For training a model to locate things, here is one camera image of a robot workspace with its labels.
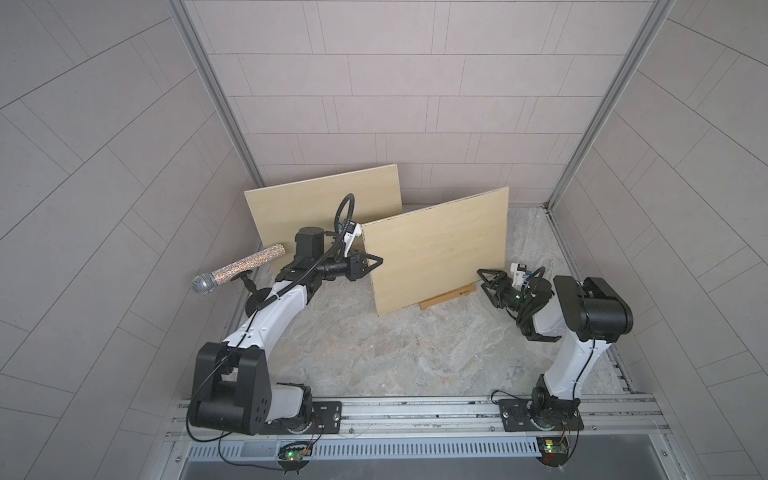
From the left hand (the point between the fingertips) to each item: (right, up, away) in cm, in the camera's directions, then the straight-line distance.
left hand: (379, 259), depth 78 cm
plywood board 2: (+15, +3, +1) cm, 15 cm away
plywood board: (-14, +15, +4) cm, 21 cm away
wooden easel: (+25, -11, +11) cm, 29 cm away
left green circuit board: (-18, -42, -14) cm, 48 cm away
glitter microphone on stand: (-39, -4, -9) cm, 40 cm away
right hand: (+31, -7, +15) cm, 35 cm away
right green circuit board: (+41, -43, -10) cm, 60 cm away
